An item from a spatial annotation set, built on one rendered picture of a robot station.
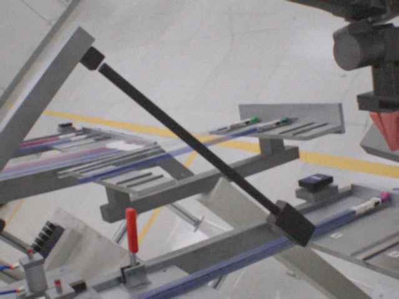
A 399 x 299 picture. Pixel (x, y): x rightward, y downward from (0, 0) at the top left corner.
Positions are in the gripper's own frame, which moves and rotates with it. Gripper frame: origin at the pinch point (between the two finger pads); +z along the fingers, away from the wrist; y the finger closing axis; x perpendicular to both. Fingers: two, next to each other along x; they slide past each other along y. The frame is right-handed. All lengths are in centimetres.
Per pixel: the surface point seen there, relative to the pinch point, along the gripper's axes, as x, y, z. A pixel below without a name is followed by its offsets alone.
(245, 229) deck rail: -27.4, -7.6, 7.6
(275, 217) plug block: -46, 26, -8
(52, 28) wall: 167, -749, -55
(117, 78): -57, 26, -22
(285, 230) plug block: -45, 26, -7
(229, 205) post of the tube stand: -14.7, -32.0, 12.7
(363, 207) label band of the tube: -9.9, 1.2, 7.7
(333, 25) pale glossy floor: 132, -144, -15
